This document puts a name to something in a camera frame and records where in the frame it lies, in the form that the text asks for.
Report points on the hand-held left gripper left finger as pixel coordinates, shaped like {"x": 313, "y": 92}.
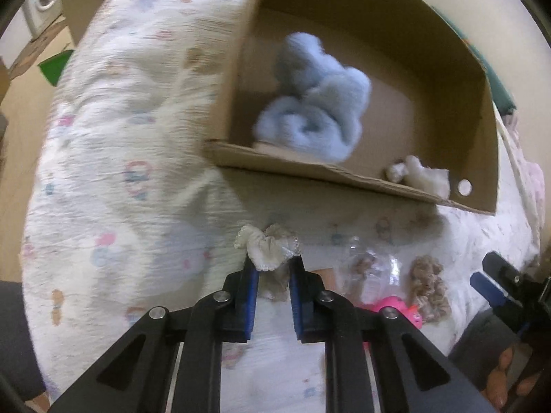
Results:
{"x": 251, "y": 297}

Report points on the person's right trouser leg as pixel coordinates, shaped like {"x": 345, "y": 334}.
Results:
{"x": 478, "y": 340}

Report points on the green paper sheet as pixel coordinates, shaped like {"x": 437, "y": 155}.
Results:
{"x": 56, "y": 66}

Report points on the light blue fluffy cloth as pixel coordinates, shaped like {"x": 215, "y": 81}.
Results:
{"x": 314, "y": 103}

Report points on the white washing machine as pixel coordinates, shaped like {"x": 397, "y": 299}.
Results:
{"x": 41, "y": 6}

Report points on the printed white blanket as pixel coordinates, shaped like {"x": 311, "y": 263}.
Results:
{"x": 129, "y": 137}

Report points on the pink plush toy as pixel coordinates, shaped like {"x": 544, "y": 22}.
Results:
{"x": 401, "y": 302}

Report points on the person's bare foot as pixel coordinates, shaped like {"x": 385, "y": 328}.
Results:
{"x": 501, "y": 374}

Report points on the dark green cloth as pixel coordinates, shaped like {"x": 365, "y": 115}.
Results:
{"x": 495, "y": 81}

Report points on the clear plastic bag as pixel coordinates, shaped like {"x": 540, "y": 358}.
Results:
{"x": 372, "y": 266}

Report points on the small closed cardboard box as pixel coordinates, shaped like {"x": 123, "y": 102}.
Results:
{"x": 86, "y": 13}

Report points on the person's trouser leg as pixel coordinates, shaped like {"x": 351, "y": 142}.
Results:
{"x": 478, "y": 340}
{"x": 19, "y": 335}

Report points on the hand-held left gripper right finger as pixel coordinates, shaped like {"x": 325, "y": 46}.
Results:
{"x": 295, "y": 297}

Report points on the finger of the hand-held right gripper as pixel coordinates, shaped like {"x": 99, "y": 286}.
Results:
{"x": 488, "y": 290}
{"x": 501, "y": 266}

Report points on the person's left trouser leg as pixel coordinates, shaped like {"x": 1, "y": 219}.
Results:
{"x": 19, "y": 335}

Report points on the white fluffy cloth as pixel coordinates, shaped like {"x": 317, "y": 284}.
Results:
{"x": 424, "y": 177}

